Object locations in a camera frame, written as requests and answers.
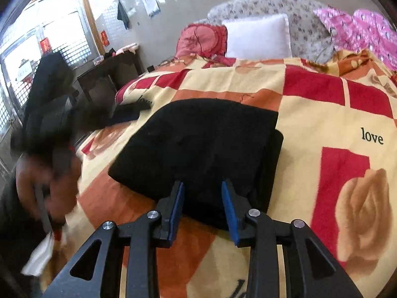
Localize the black pants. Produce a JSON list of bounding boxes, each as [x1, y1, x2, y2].
[[108, 99, 283, 230]]

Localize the person's left hand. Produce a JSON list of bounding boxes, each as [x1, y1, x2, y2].
[[15, 155, 81, 223]]

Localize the dark wooden desk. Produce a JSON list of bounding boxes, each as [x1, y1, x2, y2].
[[77, 51, 143, 105]]

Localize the red ruffled cushion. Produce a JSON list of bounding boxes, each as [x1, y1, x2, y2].
[[175, 24, 228, 58]]

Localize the orange red love blanket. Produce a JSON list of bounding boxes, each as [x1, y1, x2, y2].
[[59, 50, 396, 297]]

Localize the white pillow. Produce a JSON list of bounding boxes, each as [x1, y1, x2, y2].
[[222, 13, 292, 60]]

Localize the floral padded headboard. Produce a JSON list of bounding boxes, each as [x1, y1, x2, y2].
[[206, 0, 337, 65]]

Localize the pink penguin quilt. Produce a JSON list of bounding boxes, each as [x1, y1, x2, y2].
[[314, 7, 396, 71]]

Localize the red wall decoration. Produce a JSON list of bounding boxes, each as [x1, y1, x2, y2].
[[100, 30, 110, 46]]

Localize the dark cloth hanging on wall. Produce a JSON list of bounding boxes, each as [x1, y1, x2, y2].
[[117, 0, 130, 30]]

